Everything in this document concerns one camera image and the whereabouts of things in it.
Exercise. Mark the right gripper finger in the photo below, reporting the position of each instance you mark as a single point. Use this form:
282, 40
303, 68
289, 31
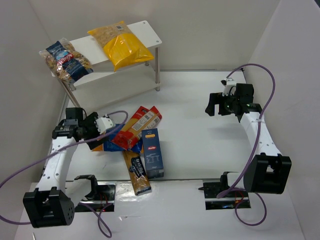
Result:
221, 109
214, 99

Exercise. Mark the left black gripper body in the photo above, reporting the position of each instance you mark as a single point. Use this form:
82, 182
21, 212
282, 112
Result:
92, 131

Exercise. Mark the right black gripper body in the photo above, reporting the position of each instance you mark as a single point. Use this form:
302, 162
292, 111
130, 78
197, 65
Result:
222, 104

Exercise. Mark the blue orange pasta bag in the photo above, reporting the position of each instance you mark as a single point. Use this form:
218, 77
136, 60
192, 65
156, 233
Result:
109, 146

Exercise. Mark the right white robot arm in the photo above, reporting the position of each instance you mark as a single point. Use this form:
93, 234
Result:
267, 169

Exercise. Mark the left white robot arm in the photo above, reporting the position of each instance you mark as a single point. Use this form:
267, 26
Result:
51, 204

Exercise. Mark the white two-tier metal shelf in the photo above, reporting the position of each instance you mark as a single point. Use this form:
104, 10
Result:
105, 86

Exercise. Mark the yellow macaroni pasta bag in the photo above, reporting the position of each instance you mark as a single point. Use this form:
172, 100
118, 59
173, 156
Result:
120, 45

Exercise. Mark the red spaghetti pack front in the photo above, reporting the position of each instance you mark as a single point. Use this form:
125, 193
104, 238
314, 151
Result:
127, 137

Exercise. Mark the black label spaghetti pack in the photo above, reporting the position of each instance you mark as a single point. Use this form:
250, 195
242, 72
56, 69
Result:
137, 173

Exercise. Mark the red spaghetti pack barcode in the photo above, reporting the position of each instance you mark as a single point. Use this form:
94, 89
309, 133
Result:
148, 121

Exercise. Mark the dark blue Barilla box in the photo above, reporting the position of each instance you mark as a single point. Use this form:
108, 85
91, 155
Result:
152, 154

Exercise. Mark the clear fusilli bag blue label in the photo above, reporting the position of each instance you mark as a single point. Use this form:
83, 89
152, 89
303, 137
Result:
65, 62

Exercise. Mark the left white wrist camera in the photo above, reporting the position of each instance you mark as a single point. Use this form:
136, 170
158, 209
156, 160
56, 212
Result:
104, 123

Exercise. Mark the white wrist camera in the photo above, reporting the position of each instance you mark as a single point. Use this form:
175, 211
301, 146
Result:
104, 123
229, 86

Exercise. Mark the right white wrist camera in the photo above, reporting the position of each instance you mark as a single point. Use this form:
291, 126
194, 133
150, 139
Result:
229, 86

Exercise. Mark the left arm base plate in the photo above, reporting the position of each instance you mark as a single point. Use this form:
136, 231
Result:
104, 197

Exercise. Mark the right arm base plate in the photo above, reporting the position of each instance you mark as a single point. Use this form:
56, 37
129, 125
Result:
212, 188

